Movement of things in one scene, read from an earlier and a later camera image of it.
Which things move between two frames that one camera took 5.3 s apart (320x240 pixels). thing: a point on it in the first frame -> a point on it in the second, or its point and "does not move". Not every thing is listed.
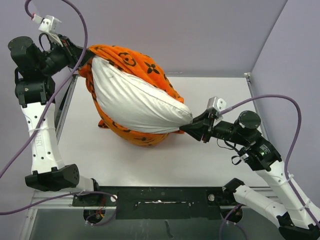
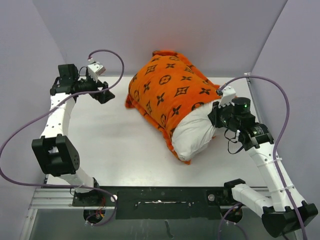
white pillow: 136,103 -> 193,132
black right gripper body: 211,118 -> 222,116
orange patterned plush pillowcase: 139,66 -> 163,87
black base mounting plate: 164,203 does not move
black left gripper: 73,52 -> 102,97
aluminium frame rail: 63,202 does not move
